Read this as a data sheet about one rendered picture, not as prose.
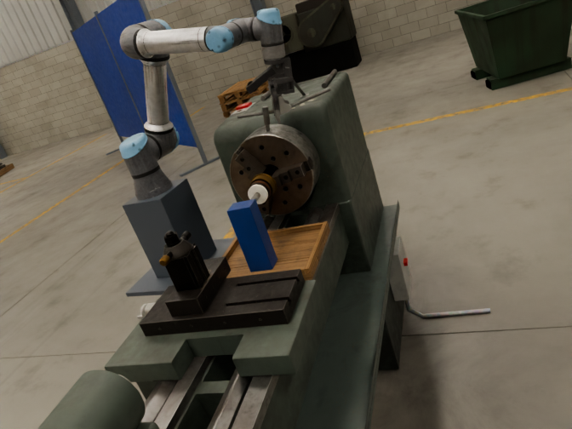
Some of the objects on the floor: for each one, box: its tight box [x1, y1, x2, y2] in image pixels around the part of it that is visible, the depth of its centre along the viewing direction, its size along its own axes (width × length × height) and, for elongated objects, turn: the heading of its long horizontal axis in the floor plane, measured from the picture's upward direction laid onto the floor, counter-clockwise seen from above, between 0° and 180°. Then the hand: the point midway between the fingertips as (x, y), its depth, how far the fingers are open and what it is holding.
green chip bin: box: [455, 0, 572, 90], centre depth 581 cm, size 134×94×85 cm
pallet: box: [217, 77, 269, 118], centre depth 978 cm, size 125×86×44 cm
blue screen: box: [70, 0, 220, 177], centre depth 794 cm, size 412×80×235 cm, turn 70°
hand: (276, 117), depth 173 cm, fingers open, 4 cm apart
